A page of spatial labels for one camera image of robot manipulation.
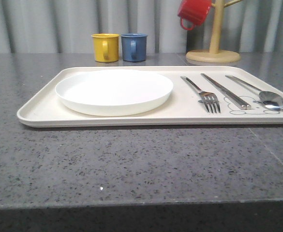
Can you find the white round plate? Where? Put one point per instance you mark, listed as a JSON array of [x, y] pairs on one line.
[[114, 92]]

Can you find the silver metal fork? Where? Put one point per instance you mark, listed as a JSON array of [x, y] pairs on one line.
[[209, 99]]

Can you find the silver metal spoon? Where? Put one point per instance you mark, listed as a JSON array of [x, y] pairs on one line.
[[270, 100]]

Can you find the cream rabbit print tray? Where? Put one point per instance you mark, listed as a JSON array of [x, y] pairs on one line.
[[44, 109]]

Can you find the blue enamel mug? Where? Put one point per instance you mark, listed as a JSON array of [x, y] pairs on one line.
[[134, 47]]

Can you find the yellow enamel mug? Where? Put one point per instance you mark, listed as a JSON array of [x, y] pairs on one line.
[[106, 47]]

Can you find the wooden mug tree stand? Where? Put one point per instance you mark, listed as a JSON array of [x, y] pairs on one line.
[[214, 54]]

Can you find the red enamel mug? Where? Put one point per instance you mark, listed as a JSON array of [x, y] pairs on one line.
[[193, 13]]

